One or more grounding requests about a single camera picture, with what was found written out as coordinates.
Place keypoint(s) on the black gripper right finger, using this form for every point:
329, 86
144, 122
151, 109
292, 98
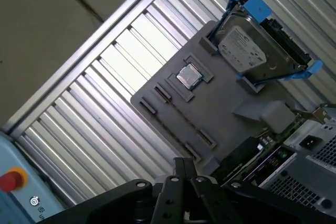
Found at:
210, 200

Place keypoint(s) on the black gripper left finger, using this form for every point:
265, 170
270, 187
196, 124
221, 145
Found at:
168, 197

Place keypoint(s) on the green graphics card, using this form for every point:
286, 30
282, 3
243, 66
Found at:
241, 155

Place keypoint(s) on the black open PC case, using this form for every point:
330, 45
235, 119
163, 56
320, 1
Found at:
294, 176

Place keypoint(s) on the grey parts rack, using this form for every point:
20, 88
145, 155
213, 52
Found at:
210, 108

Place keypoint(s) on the grey power supply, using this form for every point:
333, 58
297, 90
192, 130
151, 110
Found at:
309, 141

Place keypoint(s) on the silver CPU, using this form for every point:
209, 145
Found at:
189, 75

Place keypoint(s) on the hard disk in blue carrier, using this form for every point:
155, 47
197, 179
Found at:
244, 48

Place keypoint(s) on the pale blue teach pendant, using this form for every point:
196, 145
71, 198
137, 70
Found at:
15, 155

